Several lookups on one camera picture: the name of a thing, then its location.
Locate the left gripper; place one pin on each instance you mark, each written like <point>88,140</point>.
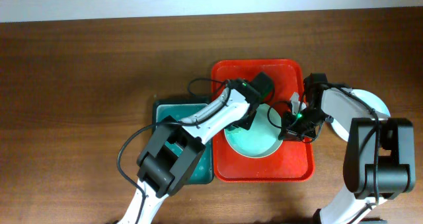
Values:
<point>246,120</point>

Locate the light blue plate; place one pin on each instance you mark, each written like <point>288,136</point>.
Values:
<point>369,98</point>

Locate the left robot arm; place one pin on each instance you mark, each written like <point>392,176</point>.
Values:
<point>176,146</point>

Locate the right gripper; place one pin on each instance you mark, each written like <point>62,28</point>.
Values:
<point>289,132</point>

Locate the pale green plate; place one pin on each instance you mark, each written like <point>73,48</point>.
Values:
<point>260,141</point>

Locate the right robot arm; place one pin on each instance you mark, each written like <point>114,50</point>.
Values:
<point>379,162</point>

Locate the dark green sponge tray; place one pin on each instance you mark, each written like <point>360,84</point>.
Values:
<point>181,108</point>

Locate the red plastic tray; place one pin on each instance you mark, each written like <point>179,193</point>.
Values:
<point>293,161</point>

